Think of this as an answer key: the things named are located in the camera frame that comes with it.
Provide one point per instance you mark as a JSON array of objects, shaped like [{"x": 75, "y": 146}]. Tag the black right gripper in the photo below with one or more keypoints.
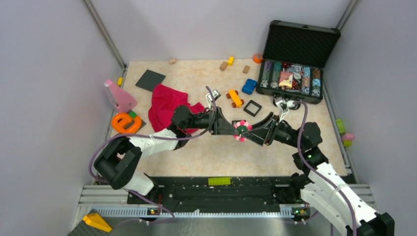
[{"x": 262, "y": 132}]

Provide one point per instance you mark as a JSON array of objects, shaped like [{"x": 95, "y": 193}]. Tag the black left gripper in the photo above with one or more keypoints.
[{"x": 218, "y": 125}]

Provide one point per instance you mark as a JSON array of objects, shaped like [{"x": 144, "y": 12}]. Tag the pink flower brooch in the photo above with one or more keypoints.
[{"x": 245, "y": 126}]

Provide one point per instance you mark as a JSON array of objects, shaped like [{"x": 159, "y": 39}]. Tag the magenta garment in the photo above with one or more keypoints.
[{"x": 164, "y": 100}]

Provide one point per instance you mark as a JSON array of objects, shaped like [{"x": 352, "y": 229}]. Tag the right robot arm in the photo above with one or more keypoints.
[{"x": 320, "y": 185}]

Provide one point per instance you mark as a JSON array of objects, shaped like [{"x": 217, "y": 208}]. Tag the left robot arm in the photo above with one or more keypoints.
[{"x": 117, "y": 162}]

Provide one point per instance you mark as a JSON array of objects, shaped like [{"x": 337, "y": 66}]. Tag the yellow toy car red wheels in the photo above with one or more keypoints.
[{"x": 233, "y": 95}]

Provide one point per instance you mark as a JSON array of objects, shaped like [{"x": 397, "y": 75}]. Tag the blue toy car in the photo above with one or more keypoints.
[{"x": 249, "y": 86}]

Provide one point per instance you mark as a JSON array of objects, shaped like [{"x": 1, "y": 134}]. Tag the playing card box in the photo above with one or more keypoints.
[{"x": 285, "y": 80}]

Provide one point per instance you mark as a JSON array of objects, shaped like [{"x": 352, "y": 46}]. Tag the green flat brick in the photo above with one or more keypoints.
[{"x": 219, "y": 181}]

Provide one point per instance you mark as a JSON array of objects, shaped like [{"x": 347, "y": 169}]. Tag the black poker chip case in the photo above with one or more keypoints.
[{"x": 302, "y": 50}]

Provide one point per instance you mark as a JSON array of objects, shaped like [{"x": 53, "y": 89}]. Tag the orange object behind case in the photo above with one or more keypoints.
[{"x": 257, "y": 58}]

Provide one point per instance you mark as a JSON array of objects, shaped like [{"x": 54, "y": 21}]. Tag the green pink toy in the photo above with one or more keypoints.
[{"x": 346, "y": 137}]

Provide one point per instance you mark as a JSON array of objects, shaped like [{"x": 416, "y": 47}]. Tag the dark grey building baseplate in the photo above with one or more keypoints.
[{"x": 150, "y": 80}]

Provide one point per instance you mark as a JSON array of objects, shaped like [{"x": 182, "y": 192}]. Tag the orange plastic toy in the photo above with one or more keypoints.
[{"x": 126, "y": 123}]

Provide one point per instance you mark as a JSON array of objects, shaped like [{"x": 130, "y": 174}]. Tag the pink plastic piece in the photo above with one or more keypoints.
[{"x": 120, "y": 99}]

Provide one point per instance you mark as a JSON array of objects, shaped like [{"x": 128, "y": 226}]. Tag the yellow wedge brick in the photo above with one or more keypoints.
[{"x": 96, "y": 221}]

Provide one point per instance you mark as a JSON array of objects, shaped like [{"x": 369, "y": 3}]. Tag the black square frame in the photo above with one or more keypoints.
[
  {"x": 236, "y": 123},
  {"x": 252, "y": 108}
]

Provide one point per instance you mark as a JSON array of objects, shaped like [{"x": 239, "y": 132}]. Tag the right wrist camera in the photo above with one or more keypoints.
[{"x": 283, "y": 106}]

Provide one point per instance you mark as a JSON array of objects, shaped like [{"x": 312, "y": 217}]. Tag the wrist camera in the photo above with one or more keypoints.
[
  {"x": 212, "y": 96},
  {"x": 283, "y": 106}
]

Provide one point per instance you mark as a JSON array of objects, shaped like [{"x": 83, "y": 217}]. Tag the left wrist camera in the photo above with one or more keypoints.
[{"x": 212, "y": 96}]

